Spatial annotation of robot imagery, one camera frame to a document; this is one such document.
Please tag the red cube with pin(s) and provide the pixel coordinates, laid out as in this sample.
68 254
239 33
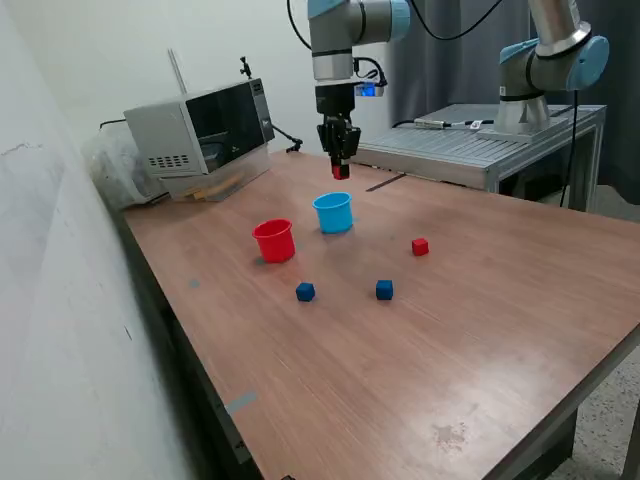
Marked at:
420 247
341 174

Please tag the blue plastic cup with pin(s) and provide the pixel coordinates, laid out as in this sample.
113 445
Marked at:
334 220

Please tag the silver microwave oven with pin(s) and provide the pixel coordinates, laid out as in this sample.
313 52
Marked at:
165 135

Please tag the red plastic cup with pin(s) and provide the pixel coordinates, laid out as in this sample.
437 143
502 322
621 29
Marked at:
274 247

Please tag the wooden blocks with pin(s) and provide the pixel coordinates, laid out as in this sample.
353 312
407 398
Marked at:
200 194

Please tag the dark grey curtain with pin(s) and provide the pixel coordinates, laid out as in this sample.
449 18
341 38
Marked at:
450 75

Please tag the silver blue UR5e robot arm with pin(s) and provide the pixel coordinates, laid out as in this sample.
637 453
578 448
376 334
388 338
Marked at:
330 30

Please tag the clear plastic bag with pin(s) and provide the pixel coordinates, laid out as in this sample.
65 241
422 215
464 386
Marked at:
115 170

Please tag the thin white rod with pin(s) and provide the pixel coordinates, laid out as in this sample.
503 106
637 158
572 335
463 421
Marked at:
177 70

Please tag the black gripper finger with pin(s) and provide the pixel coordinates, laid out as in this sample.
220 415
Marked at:
332 145
350 142

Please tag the blue cube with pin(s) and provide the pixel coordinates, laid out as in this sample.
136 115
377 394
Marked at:
305 292
384 290

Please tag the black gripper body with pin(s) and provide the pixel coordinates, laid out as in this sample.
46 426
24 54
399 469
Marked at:
335 100

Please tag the aluminium robot mounting table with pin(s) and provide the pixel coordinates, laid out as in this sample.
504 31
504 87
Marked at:
440 145

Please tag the small black camera mount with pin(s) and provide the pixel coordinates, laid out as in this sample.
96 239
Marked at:
245 67

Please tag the grey tape strip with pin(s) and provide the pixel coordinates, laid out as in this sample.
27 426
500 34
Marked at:
241 403

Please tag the black flat strip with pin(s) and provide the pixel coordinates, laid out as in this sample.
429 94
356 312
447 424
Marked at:
385 182

